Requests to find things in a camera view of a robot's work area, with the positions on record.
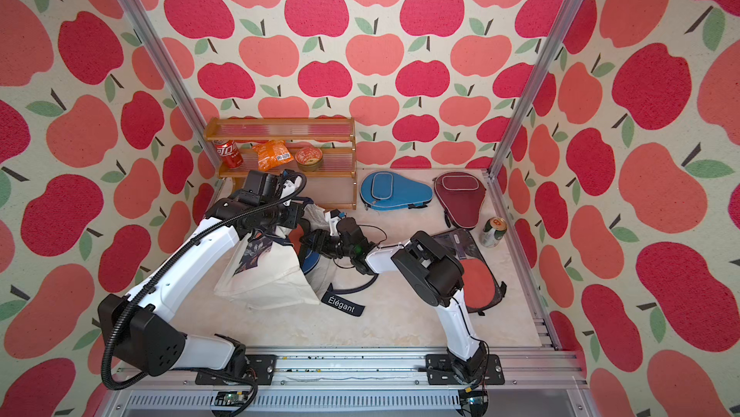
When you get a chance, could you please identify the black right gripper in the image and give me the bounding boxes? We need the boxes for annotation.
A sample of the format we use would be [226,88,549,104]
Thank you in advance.
[301,228,357,261]

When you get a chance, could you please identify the dark blue paddle case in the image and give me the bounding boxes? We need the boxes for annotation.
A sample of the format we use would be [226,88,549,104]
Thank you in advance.
[301,249,321,276]

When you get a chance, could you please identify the light blue paddle case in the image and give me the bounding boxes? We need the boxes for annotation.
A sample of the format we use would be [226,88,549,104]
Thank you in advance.
[360,172,434,211]

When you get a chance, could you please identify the white canvas tote bag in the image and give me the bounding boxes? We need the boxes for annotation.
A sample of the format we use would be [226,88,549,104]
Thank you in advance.
[214,204,376,317]

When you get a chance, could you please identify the maroon paddle case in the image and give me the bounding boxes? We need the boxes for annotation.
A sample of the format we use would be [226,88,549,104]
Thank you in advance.
[434,172,487,230]

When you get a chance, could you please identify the black paddle case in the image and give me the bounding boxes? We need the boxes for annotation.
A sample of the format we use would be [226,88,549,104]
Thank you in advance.
[433,228,507,316]

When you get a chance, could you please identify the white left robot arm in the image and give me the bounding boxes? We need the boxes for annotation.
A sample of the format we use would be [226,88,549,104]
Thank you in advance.
[98,170,306,391]

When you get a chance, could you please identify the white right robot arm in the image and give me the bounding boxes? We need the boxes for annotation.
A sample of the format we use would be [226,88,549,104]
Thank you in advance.
[299,218,507,387]

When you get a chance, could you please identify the orange snack bag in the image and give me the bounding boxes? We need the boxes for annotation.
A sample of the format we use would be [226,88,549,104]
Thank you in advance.
[252,140,294,172]

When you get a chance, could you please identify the red soda can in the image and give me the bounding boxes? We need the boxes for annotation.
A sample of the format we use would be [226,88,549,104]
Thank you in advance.
[213,140,244,170]

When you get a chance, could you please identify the round gold red tin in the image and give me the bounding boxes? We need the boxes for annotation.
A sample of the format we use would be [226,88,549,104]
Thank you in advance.
[294,145,324,172]

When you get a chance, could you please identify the wooden two-tier shelf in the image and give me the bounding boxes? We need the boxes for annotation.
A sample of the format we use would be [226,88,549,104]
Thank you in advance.
[203,116,358,211]

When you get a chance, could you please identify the small green labelled bottle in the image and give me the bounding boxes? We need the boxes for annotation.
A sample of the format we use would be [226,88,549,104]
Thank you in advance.
[480,217,508,247]

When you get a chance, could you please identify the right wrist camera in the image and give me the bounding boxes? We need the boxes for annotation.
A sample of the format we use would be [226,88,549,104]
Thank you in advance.
[325,210,346,237]

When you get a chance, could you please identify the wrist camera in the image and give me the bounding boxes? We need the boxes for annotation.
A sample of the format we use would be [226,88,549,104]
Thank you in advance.
[281,170,306,206]
[325,210,346,237]

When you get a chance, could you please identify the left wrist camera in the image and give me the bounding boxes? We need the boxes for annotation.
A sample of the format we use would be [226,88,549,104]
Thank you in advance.
[281,170,306,206]

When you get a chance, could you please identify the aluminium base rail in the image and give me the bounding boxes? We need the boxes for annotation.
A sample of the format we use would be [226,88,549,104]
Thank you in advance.
[94,348,598,416]

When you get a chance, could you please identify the left aluminium frame post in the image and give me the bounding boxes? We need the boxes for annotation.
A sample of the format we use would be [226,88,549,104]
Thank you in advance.
[118,0,221,170]

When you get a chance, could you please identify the aluminium frame post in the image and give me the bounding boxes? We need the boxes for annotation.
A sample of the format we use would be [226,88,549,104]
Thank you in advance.
[118,0,221,170]
[489,0,584,180]

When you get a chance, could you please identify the right aluminium frame post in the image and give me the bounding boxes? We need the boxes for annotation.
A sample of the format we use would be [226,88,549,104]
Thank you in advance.
[489,0,584,180]

